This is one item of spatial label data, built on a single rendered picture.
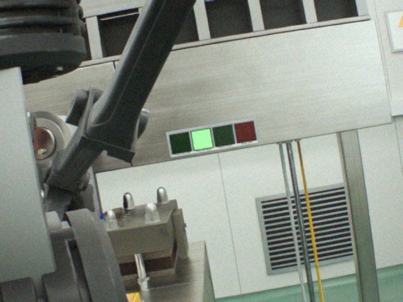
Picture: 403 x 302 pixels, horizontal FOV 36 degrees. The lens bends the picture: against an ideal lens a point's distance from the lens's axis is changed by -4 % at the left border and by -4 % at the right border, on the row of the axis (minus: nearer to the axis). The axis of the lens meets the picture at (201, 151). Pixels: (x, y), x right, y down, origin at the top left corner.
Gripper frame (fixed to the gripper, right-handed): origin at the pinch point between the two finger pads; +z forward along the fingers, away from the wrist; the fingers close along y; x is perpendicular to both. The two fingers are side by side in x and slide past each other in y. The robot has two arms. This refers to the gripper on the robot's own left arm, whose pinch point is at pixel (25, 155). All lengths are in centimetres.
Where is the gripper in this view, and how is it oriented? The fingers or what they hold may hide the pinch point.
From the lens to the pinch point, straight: 144.6
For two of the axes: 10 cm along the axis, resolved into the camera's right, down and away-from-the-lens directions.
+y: 9.9, -1.6, -0.4
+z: 1.3, 5.9, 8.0
